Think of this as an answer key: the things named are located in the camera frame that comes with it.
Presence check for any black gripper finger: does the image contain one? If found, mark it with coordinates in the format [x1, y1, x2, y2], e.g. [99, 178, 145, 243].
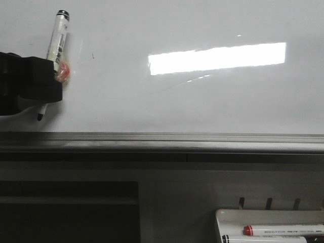
[19, 80, 63, 103]
[21, 57, 56, 84]

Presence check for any black whiteboard marker with magnet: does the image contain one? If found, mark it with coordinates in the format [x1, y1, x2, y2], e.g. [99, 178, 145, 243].
[37, 9, 71, 122]

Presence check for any black capped whiteboard marker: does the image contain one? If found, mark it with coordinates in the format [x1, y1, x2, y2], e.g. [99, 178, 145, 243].
[222, 235, 307, 243]

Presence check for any grey aluminium whiteboard frame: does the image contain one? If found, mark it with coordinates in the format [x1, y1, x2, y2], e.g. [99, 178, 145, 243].
[1, 132, 323, 161]

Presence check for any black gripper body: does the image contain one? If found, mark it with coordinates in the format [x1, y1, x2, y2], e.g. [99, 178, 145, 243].
[1, 52, 30, 116]

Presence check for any red capped whiteboard marker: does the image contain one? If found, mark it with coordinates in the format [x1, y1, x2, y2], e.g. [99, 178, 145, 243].
[243, 224, 323, 236]

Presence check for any white whiteboard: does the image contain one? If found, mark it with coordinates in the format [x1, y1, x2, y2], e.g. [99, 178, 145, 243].
[1, 1, 323, 134]

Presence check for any white marker tray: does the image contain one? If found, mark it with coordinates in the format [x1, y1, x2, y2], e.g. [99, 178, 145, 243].
[214, 197, 323, 242]

